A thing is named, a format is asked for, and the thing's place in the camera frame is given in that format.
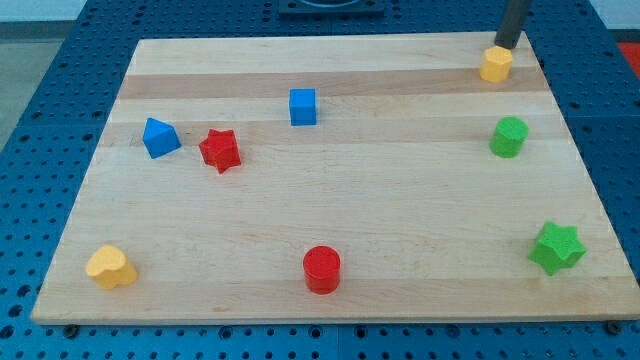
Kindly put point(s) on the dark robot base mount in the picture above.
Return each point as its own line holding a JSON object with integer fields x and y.
{"x": 292, "y": 9}

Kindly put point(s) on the wooden board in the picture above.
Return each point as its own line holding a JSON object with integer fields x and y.
{"x": 397, "y": 176}

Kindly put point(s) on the dark cylindrical robot arm tool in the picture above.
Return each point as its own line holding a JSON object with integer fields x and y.
{"x": 512, "y": 22}

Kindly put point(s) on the blue triangular prism block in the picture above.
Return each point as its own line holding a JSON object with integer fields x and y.
{"x": 159, "y": 138}

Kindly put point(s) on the red cylinder block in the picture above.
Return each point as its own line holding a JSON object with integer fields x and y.
{"x": 322, "y": 266}

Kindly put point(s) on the yellow hexagon block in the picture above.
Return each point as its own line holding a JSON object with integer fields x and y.
{"x": 496, "y": 64}

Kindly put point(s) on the green cylinder block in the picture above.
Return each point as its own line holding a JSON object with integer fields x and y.
{"x": 509, "y": 136}

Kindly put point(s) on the blue cube block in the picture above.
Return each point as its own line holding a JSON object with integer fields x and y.
{"x": 302, "y": 107}

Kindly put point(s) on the green star block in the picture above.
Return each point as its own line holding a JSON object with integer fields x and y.
{"x": 557, "y": 247}

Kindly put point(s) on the red star block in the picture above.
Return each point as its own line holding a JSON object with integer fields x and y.
{"x": 220, "y": 150}

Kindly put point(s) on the yellow heart block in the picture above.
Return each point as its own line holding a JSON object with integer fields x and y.
{"x": 109, "y": 267}

